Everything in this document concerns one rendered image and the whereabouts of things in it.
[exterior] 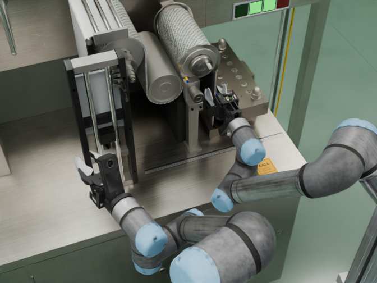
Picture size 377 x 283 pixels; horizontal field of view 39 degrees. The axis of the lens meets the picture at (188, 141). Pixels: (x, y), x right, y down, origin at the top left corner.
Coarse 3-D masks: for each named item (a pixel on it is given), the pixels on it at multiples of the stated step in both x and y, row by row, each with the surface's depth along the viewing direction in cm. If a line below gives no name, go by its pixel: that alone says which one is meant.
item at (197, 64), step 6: (204, 54) 172; (192, 60) 171; (198, 60) 170; (204, 60) 171; (210, 60) 172; (192, 66) 171; (198, 66) 172; (204, 66) 173; (192, 72) 173; (198, 72) 174; (204, 72) 175
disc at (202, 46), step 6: (192, 48) 169; (198, 48) 169; (204, 48) 170; (210, 48) 171; (216, 48) 172; (186, 54) 169; (216, 54) 174; (180, 60) 170; (180, 66) 172; (216, 66) 177; (180, 72) 174; (210, 72) 178; (204, 78) 179
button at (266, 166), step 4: (264, 160) 189; (268, 160) 189; (260, 164) 187; (264, 164) 187; (268, 164) 187; (272, 164) 187; (260, 168) 186; (264, 168) 186; (268, 168) 186; (272, 168) 186; (276, 168) 186; (260, 172) 185; (264, 172) 185; (268, 172) 185; (272, 172) 185
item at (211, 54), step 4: (172, 8) 186; (164, 12) 186; (160, 16) 187; (192, 52) 170; (196, 52) 170; (200, 52) 171; (204, 52) 171; (208, 52) 172; (212, 52) 172; (188, 56) 170; (192, 56) 170; (212, 56) 173; (188, 60) 171; (212, 60) 175; (216, 60) 175; (184, 64) 172; (188, 64) 172; (184, 68) 173; (188, 68) 173; (188, 72) 175; (208, 72) 178; (188, 76) 176; (192, 76) 176; (200, 76) 178
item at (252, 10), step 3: (252, 3) 207; (255, 3) 207; (258, 3) 208; (261, 3) 208; (252, 6) 208; (255, 6) 208; (258, 6) 208; (252, 9) 208; (255, 9) 209; (258, 9) 209; (249, 12) 209; (252, 12) 210; (255, 12) 210
